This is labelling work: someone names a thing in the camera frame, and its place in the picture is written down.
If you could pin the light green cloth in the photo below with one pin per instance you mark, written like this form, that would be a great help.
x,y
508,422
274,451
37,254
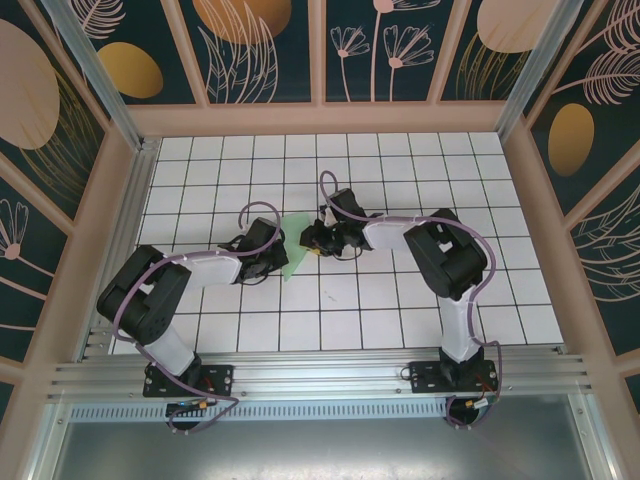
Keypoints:
x,y
296,227

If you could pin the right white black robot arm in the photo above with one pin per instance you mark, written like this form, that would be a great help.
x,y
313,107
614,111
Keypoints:
x,y
460,330

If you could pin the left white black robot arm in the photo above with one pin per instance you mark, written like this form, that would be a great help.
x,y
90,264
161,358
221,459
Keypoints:
x,y
215,270

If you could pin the grey sheet metal panel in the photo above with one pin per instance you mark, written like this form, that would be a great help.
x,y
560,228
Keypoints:
x,y
320,450

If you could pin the left base yellow power connector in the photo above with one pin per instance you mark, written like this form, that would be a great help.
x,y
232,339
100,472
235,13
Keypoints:
x,y
201,404

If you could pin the base yellow power connector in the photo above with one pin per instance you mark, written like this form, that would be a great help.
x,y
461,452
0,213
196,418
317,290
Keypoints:
x,y
471,404
201,404

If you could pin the right base yellow power connector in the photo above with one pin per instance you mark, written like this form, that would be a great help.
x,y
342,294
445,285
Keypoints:
x,y
471,404

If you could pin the long aluminium mounting rail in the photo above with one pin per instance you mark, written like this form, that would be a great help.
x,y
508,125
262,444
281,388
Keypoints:
x,y
320,372

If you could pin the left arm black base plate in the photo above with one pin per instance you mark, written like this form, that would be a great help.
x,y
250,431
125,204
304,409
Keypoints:
x,y
220,380

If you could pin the aluminium side rail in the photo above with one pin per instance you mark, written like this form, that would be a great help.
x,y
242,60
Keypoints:
x,y
124,240

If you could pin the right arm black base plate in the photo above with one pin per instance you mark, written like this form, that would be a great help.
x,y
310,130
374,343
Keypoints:
x,y
425,377

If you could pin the aluminium corner post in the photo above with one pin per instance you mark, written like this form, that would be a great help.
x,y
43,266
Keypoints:
x,y
545,75
93,75

